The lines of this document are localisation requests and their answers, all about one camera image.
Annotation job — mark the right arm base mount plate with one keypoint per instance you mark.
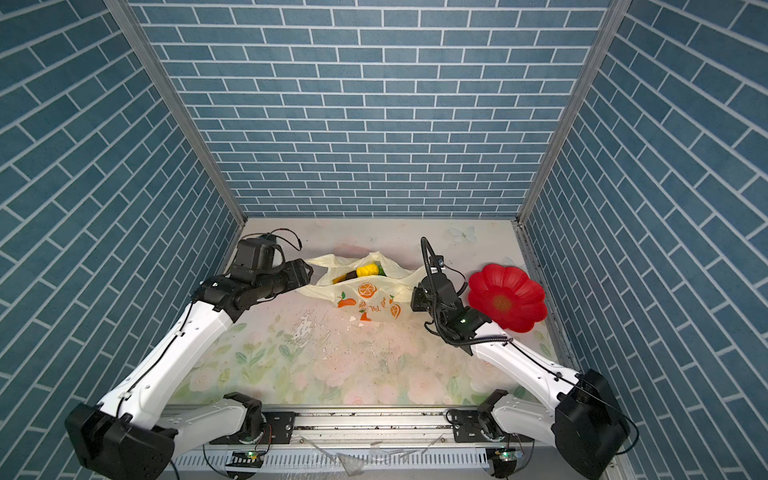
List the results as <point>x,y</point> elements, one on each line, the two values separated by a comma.
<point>473,426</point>

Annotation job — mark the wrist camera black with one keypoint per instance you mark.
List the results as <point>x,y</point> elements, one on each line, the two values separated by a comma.
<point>434,264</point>
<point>256,254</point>

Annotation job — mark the left circuit board with wires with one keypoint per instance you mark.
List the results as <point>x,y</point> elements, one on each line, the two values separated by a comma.
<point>243,465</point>

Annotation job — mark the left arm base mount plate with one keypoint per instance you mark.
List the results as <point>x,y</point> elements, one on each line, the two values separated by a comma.
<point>276,428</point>

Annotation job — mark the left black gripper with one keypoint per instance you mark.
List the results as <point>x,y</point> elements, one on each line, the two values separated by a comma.
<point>298,275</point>

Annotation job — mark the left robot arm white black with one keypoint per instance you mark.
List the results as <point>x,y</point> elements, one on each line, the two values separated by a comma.
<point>125,435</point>

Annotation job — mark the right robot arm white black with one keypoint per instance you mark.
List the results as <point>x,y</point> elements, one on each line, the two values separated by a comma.
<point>576,412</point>

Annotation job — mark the right circuit board with wires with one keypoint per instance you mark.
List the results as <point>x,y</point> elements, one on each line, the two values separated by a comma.
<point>503,462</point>

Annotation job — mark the crumpled clear plastic wrap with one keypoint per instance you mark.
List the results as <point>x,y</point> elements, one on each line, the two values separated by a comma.
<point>376,456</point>

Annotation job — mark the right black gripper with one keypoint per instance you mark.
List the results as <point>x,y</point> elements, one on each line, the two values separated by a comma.
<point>421,292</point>

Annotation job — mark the yellowish plastic fruit-print bag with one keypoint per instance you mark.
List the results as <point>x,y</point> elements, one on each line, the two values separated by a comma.
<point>382,298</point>

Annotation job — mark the yellow lemon toy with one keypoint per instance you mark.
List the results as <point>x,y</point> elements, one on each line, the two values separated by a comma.
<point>371,269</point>

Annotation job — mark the aluminium front rail frame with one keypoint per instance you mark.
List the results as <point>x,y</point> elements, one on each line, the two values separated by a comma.
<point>357,427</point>

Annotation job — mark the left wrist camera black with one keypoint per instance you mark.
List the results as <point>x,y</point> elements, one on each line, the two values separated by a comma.
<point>256,254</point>

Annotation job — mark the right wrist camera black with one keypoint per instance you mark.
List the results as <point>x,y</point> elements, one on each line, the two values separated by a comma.
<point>434,264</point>

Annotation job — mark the red flower-shaped plastic plate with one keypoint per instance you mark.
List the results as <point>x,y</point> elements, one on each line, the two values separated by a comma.
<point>508,296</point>

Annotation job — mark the circuit board with wires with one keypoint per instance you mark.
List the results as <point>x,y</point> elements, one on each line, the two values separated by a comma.
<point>503,462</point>
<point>243,465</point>

